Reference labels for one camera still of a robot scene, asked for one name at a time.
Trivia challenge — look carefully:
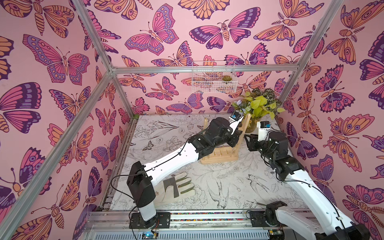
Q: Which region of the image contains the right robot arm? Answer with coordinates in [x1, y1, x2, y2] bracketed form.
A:
[245, 131, 371, 240]

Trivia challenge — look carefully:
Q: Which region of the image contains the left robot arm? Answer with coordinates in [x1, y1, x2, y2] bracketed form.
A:
[127, 112, 244, 224]

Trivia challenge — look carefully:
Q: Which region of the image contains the wooden jewelry display stand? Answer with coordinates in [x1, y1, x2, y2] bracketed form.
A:
[200, 114, 251, 165]

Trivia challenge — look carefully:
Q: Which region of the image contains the potted green plant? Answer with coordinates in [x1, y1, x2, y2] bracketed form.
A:
[232, 89, 285, 133]

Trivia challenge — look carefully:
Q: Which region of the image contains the small succulent in basket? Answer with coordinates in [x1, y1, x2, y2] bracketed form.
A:
[222, 76, 232, 82]

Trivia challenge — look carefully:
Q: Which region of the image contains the white green work glove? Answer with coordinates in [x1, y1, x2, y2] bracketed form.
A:
[154, 172, 196, 208]

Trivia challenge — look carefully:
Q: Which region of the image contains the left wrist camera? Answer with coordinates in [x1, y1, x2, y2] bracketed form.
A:
[229, 112, 244, 135]

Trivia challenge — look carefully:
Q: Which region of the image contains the white wire basket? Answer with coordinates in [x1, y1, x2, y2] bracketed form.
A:
[190, 61, 238, 95]

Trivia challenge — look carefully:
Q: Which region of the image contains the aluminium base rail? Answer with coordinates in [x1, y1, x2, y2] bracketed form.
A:
[80, 209, 331, 240]

